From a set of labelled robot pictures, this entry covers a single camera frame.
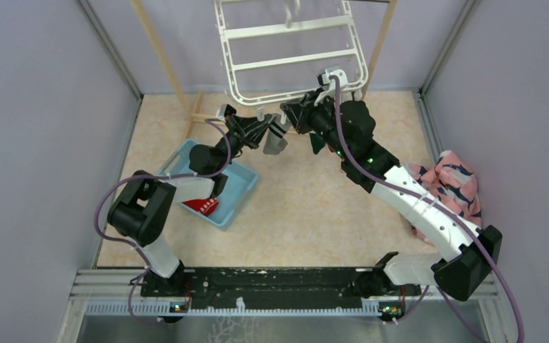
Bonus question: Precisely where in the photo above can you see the grey striped sock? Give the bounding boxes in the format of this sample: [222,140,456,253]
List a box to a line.
[262,114,291,155]

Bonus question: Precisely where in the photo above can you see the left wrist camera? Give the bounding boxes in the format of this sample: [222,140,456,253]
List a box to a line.
[215,104,237,121]

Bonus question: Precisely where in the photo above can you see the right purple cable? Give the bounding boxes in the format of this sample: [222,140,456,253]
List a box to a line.
[327,74,525,343]

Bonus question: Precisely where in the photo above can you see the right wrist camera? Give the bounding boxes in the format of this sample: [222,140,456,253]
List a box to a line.
[314,66,348,106]

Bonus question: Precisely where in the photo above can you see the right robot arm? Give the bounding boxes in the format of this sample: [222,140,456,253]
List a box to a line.
[280,91,502,301]

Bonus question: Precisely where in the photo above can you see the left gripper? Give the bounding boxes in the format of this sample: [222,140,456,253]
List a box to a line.
[215,114,275,172]

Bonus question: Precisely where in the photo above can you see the red sock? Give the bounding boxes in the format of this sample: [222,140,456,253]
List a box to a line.
[183,198,219,217]

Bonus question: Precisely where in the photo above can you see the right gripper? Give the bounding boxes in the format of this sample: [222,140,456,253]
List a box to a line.
[282,88,351,160]

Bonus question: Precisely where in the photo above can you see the purple cable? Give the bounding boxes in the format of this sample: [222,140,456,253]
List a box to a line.
[93,118,233,327]
[327,74,525,343]

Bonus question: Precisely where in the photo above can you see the pink patterned cloth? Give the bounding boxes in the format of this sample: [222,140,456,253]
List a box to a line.
[404,150,483,227]

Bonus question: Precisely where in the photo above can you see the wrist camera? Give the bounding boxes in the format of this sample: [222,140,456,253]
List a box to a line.
[314,66,348,106]
[215,104,237,121]

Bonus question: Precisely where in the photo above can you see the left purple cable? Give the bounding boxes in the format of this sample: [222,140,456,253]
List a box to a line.
[93,118,233,327]

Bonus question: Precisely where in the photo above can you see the wooden drying rack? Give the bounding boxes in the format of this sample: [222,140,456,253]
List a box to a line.
[131,1,397,140]

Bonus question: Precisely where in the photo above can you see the white clip hanger frame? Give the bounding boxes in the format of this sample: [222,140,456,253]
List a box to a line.
[213,1,370,106]

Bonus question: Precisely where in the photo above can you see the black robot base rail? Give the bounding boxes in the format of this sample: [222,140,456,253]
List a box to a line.
[140,264,422,315]

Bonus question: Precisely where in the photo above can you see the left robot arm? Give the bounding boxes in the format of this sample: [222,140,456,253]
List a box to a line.
[107,114,275,296]

